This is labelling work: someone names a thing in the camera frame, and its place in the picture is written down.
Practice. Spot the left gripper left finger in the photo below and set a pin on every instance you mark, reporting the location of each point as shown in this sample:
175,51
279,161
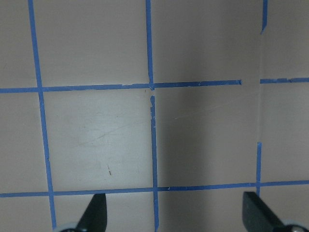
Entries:
94,218

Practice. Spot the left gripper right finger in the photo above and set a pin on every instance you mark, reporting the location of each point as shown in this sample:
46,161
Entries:
258,217

